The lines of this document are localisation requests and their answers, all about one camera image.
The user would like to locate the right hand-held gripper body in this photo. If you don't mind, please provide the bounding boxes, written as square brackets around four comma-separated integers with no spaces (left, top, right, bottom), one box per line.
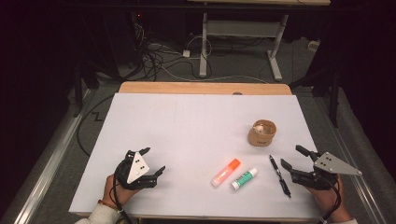
[290,151,363,191]

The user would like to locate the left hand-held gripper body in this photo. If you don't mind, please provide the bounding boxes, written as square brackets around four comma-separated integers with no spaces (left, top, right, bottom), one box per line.
[114,149,158,191]

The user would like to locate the black pen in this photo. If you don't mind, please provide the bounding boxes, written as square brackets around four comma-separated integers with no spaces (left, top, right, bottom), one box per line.
[268,154,292,199]

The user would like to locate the green and white glue stick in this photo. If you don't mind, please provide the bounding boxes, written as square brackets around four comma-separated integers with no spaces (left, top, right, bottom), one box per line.
[230,167,259,191]

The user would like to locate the orange highlighter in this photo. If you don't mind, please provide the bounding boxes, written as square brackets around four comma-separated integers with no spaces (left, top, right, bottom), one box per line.
[210,158,242,189]

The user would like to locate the person's right hand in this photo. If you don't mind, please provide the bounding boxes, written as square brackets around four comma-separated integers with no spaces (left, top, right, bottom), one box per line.
[305,175,351,223]

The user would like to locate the person's left hand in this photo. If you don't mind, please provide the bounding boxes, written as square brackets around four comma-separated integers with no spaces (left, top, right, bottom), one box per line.
[102,174,141,208]

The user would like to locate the small white object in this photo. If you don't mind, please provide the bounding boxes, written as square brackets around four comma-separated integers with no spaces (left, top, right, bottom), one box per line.
[252,122,266,135]

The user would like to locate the black stand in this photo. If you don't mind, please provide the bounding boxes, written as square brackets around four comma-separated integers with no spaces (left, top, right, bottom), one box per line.
[72,62,101,119]
[289,62,342,129]

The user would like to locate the wooden table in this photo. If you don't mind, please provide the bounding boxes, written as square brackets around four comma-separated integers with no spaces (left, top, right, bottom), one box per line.
[68,81,325,224]

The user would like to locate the white-legged desk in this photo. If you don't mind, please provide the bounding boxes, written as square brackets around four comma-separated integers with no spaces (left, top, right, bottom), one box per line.
[186,0,332,82]

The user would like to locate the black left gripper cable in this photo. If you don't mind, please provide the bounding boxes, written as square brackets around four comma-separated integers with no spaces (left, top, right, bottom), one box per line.
[112,161,134,224]

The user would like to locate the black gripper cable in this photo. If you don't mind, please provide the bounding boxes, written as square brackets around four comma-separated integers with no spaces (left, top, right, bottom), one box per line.
[314,172,343,224]
[112,161,134,224]

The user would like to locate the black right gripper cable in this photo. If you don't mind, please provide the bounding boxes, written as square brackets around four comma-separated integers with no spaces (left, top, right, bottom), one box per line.
[314,172,343,224]

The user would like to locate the aluminium floor rail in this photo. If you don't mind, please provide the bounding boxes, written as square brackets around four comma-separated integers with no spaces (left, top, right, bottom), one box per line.
[0,89,95,224]
[314,92,390,224]

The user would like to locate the orange bracelet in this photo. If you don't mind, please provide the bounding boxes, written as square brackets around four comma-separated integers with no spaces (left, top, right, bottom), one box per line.
[97,199,121,211]

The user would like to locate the black floor cable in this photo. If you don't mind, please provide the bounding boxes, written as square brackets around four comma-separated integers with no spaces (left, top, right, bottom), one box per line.
[76,94,115,158]

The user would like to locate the bundle of black cables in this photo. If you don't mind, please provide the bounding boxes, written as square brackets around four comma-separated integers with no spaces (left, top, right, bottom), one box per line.
[124,12,207,82]

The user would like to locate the white cable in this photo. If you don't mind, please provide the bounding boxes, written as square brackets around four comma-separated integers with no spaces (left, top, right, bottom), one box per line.
[157,63,269,84]

